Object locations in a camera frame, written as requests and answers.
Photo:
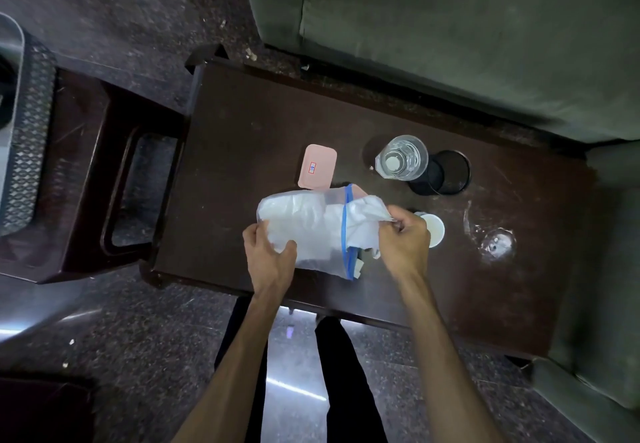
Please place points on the person's left hand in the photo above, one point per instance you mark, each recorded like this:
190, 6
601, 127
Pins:
265, 267

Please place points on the person's right hand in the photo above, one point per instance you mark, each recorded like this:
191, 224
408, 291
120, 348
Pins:
407, 245

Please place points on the person's left thumb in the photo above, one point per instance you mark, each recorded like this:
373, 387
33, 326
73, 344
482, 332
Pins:
289, 253

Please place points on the person's right thumb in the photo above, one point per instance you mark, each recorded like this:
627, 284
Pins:
387, 240

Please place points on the white plastic sheet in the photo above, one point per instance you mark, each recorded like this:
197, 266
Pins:
362, 225

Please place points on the clear zip bag blue seal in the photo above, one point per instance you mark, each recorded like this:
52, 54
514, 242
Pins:
305, 227

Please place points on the person's right forearm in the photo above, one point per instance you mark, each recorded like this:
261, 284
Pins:
450, 362

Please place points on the person's left forearm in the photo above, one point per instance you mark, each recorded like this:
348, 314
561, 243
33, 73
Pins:
235, 372

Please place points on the small white cup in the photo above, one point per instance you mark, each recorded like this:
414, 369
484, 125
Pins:
436, 231

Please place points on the clear drinking glass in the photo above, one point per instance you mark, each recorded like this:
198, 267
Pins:
401, 158

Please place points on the black round cup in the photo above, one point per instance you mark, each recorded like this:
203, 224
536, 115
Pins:
450, 173

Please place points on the pink rectangular container lid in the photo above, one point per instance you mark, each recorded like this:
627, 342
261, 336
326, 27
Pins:
317, 166

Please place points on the dark wooden coffee table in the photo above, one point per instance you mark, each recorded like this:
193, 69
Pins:
240, 167

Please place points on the person's black trousers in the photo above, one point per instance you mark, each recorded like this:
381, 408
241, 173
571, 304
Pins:
345, 382

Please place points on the green fabric armchair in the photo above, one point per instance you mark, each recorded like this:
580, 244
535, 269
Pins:
595, 277

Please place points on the dark wooden stool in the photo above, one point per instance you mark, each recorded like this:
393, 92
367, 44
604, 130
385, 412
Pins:
95, 157

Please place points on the green fabric sofa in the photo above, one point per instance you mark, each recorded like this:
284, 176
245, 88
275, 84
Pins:
450, 32

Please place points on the grey perforated basket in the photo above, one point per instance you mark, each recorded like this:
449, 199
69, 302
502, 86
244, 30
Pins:
27, 147

